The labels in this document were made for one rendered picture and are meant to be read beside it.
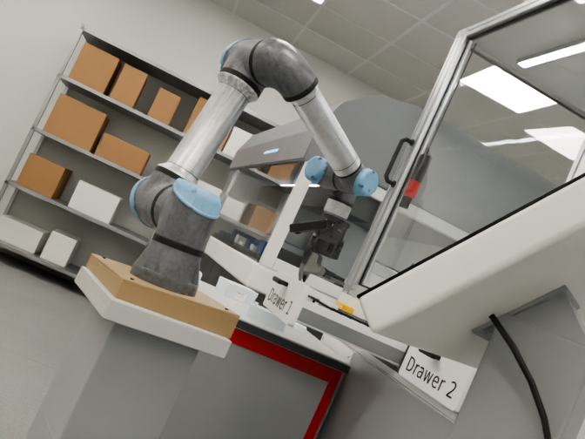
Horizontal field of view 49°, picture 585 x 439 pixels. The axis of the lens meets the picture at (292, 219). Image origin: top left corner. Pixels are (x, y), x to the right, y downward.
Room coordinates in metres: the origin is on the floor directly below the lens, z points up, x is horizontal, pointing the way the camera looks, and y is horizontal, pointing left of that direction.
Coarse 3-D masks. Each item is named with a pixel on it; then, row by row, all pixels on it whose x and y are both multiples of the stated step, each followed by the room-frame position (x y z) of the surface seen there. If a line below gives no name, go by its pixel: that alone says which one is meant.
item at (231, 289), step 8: (224, 280) 2.28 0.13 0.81; (216, 288) 2.31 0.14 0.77; (224, 288) 2.26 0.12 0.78; (232, 288) 2.26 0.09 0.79; (240, 288) 2.27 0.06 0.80; (248, 288) 2.33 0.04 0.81; (232, 296) 2.26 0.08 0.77; (240, 296) 2.28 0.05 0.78; (248, 296) 2.29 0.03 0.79; (256, 296) 2.31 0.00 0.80; (248, 304) 2.30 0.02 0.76
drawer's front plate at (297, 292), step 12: (288, 276) 1.76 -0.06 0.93; (276, 288) 1.82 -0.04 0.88; (288, 288) 1.72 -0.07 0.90; (300, 288) 1.62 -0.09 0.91; (276, 300) 1.77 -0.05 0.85; (288, 300) 1.68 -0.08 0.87; (300, 300) 1.60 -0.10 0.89; (276, 312) 1.73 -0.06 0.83; (288, 312) 1.63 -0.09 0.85; (288, 324) 1.61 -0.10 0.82
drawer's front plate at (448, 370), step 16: (416, 352) 1.62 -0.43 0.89; (400, 368) 1.66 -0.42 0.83; (416, 368) 1.59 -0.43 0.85; (432, 368) 1.52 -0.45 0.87; (448, 368) 1.46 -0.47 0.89; (464, 368) 1.41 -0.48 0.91; (416, 384) 1.56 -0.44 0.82; (448, 384) 1.44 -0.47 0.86; (464, 384) 1.39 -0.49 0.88; (448, 400) 1.42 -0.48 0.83
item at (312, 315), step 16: (304, 304) 1.63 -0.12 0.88; (304, 320) 1.63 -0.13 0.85; (320, 320) 1.64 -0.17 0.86; (336, 320) 1.65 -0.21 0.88; (352, 320) 1.67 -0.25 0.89; (336, 336) 1.65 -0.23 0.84; (352, 336) 1.67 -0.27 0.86; (368, 336) 1.68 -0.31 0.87; (368, 352) 1.68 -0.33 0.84; (384, 352) 1.69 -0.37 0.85; (400, 352) 1.70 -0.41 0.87
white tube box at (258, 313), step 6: (252, 306) 1.95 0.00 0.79; (258, 306) 2.03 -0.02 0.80; (246, 312) 1.98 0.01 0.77; (252, 312) 1.95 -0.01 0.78; (258, 312) 1.96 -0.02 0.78; (264, 312) 1.96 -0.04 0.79; (252, 318) 1.96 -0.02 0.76; (258, 318) 1.96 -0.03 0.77; (264, 318) 1.96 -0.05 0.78; (270, 318) 1.96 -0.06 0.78; (276, 318) 1.96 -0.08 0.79; (270, 324) 1.96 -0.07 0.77; (276, 324) 1.96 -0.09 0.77; (282, 324) 1.96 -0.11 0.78; (282, 330) 1.96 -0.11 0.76
